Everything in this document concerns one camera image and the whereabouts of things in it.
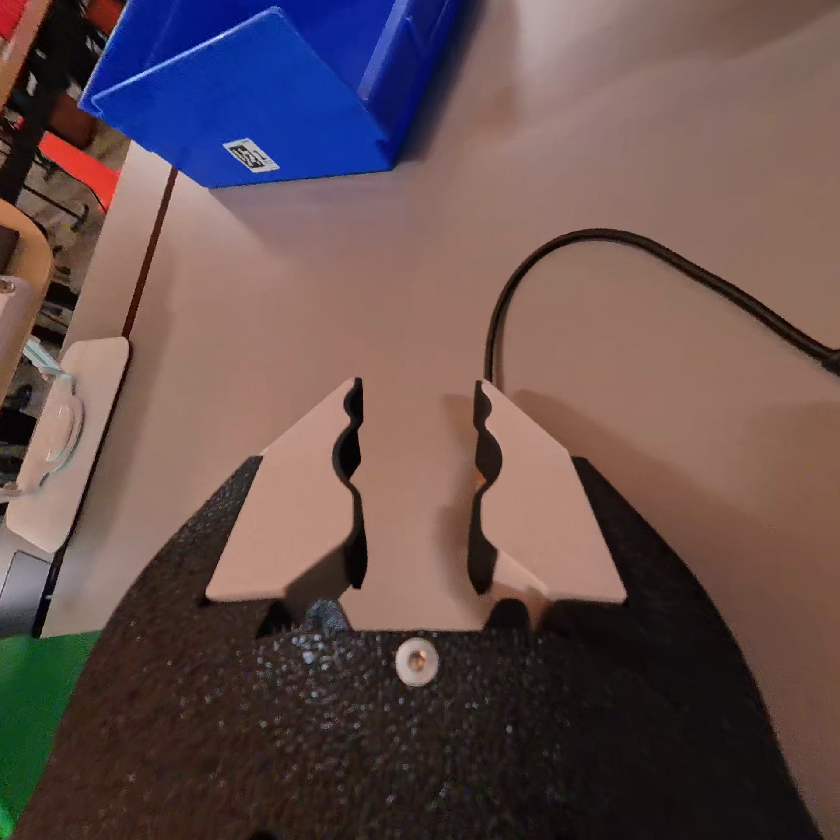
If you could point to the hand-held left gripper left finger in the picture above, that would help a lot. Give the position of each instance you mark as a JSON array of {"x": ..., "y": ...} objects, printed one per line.
[{"x": 282, "y": 525}]

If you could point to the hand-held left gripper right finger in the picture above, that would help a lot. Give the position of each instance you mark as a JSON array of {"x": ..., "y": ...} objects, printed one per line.
[{"x": 551, "y": 525}]

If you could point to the green plastic bin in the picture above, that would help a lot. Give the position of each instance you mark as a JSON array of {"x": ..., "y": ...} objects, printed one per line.
[{"x": 33, "y": 722}]

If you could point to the blue plastic bin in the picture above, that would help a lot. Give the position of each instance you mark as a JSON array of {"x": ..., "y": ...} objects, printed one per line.
[{"x": 262, "y": 85}]

